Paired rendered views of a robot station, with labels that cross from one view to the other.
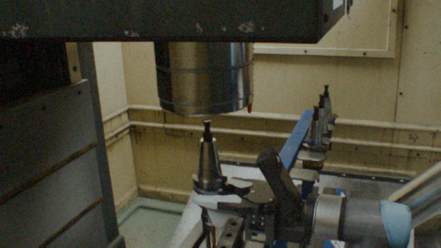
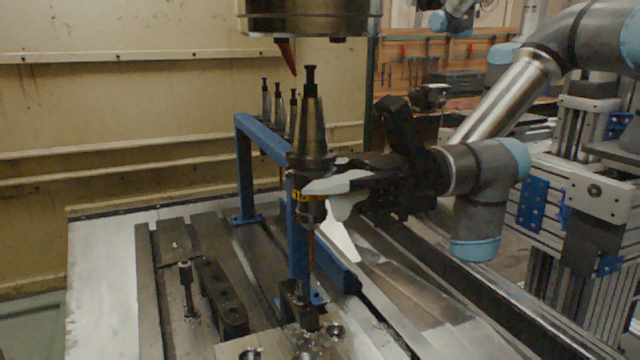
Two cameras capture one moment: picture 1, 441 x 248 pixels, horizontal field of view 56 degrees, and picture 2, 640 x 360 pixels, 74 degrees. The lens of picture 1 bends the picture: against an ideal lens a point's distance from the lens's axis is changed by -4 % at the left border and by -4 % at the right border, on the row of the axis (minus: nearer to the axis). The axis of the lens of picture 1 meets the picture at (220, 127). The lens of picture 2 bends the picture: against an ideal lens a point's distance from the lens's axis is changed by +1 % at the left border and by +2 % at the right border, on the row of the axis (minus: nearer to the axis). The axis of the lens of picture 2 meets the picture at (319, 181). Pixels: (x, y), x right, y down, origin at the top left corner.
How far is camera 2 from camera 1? 0.53 m
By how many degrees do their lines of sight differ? 42
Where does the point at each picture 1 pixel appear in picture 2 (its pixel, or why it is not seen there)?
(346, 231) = (483, 174)
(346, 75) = (243, 80)
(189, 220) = (81, 304)
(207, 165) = (319, 133)
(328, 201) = (454, 148)
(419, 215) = not seen: hidden behind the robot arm
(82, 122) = not seen: outside the picture
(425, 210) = not seen: hidden behind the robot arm
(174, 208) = (28, 305)
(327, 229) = (466, 179)
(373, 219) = (502, 154)
